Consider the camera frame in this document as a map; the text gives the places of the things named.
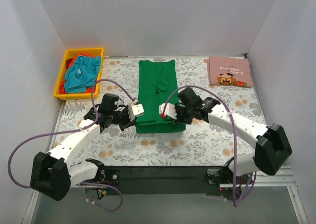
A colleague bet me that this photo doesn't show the green t-shirt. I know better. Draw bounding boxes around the green t-shirt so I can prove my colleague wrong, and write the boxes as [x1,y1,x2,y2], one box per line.
[136,60,186,134]

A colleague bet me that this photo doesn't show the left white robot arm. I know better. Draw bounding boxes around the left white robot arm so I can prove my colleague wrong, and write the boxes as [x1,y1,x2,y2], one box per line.
[30,93,144,201]

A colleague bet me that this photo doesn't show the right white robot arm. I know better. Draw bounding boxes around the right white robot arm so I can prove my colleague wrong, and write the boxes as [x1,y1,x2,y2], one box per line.
[174,87,292,183]

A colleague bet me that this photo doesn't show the floral patterned table mat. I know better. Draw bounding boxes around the floral patterned table mat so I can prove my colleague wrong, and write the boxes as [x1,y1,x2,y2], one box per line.
[48,56,277,167]

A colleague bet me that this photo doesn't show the pink folded t-shirt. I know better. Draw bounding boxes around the pink folded t-shirt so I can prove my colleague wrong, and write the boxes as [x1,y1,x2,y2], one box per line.
[207,56,253,88]

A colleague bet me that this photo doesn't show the teal t-shirt in bin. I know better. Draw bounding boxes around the teal t-shirt in bin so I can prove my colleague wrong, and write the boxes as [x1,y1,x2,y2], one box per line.
[64,55,102,94]

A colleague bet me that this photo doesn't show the orange t-shirt in bin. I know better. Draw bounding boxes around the orange t-shirt in bin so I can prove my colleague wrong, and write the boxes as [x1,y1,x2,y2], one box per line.
[58,51,97,95]

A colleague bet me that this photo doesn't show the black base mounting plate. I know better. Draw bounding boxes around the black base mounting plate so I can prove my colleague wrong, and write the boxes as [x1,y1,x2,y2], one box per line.
[76,165,254,196]

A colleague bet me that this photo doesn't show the yellow plastic bin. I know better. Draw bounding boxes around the yellow plastic bin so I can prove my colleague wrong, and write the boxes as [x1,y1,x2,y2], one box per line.
[53,47,104,100]

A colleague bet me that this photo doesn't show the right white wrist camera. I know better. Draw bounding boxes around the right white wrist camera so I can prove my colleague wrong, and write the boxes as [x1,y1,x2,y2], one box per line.
[158,103,177,121]

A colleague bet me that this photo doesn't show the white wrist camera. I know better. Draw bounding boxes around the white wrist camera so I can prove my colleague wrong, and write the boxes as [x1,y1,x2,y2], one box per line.
[158,103,177,121]
[128,103,145,120]

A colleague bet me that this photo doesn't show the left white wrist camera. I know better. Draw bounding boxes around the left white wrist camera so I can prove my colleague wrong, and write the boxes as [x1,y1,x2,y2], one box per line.
[128,103,145,120]

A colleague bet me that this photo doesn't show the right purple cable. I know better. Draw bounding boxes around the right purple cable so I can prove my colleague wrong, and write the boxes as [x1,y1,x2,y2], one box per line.
[160,85,257,208]

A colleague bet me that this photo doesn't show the purple cable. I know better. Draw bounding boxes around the purple cable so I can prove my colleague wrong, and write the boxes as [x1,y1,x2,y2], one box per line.
[7,78,139,212]
[160,85,257,208]

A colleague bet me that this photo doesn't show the aluminium frame rail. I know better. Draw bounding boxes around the aluminium frame rail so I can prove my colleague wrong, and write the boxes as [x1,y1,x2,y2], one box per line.
[23,167,308,224]

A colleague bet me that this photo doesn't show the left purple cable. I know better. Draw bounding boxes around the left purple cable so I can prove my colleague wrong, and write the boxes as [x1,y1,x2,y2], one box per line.
[7,78,139,212]

